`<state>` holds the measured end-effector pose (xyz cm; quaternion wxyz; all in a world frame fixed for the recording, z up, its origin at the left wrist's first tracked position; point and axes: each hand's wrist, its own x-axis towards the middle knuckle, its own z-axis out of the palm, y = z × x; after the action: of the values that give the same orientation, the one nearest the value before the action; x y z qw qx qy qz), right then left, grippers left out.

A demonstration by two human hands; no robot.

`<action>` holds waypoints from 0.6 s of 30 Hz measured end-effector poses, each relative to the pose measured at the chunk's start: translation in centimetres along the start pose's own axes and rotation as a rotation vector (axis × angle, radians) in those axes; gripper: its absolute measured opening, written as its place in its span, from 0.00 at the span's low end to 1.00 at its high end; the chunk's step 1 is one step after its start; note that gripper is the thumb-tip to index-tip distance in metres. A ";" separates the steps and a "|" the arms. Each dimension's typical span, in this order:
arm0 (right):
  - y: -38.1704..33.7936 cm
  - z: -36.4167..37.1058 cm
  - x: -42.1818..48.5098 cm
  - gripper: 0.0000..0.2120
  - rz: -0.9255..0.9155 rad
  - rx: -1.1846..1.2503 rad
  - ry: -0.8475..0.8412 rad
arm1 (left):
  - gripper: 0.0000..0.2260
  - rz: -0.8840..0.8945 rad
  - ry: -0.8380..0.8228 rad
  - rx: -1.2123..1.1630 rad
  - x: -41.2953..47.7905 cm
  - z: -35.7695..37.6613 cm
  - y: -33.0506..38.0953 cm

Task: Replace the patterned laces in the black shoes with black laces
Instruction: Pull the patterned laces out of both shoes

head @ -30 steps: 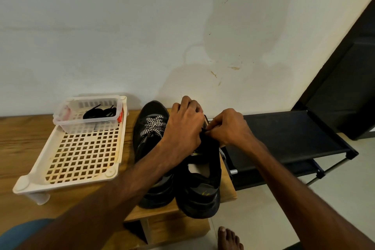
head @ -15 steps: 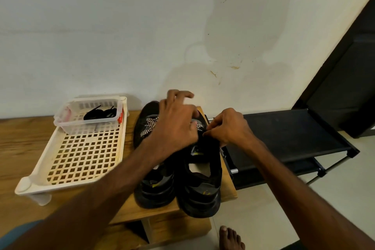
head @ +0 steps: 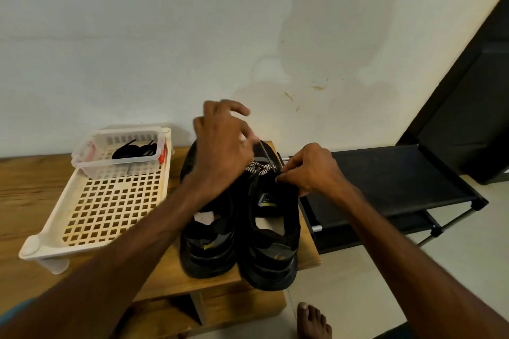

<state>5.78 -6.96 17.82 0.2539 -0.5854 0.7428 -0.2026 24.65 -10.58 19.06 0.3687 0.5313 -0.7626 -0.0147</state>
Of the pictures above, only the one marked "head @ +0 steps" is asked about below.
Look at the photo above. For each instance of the person's left hand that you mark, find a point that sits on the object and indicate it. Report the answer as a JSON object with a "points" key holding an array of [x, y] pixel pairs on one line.
{"points": [[223, 148]]}

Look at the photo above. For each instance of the person's right hand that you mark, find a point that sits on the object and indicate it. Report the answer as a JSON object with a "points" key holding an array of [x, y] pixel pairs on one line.
{"points": [[318, 172]]}

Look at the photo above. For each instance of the black white patterned shoelace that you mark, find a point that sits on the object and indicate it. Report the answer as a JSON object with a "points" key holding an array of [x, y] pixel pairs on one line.
{"points": [[261, 166]]}

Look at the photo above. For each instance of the black shoelaces bundle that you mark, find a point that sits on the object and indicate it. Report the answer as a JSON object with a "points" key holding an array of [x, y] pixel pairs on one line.
{"points": [[127, 151]]}

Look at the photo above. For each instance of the black shoe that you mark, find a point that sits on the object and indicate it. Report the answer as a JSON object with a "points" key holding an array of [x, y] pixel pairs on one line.
{"points": [[270, 255], [207, 251]]}

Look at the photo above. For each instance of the person's right forearm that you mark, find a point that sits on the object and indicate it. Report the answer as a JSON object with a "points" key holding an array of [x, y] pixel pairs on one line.
{"points": [[421, 271]]}

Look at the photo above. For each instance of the person's left forearm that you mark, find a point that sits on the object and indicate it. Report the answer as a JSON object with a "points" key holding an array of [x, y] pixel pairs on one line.
{"points": [[111, 271]]}

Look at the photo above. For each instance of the person's blue shorts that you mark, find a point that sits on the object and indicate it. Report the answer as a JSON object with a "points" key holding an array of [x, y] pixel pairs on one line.
{"points": [[9, 312]]}

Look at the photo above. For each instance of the red label sticker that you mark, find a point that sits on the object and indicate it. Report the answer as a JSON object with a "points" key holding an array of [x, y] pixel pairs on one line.
{"points": [[162, 153]]}

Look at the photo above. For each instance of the black shoe rack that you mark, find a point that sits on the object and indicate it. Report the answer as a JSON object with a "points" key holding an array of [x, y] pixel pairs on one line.
{"points": [[390, 180]]}

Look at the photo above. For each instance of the small white plastic basket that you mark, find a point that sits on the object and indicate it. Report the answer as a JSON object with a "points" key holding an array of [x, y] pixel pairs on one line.
{"points": [[91, 170]]}

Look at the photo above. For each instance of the large white plastic tray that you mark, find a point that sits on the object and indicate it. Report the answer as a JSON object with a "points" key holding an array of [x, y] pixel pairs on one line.
{"points": [[103, 212]]}

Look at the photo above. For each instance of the dark door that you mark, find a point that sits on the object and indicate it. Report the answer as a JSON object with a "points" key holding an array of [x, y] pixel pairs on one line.
{"points": [[469, 112]]}

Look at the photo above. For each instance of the low wooden table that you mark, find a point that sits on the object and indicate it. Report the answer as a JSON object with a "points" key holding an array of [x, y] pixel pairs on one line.
{"points": [[24, 204]]}

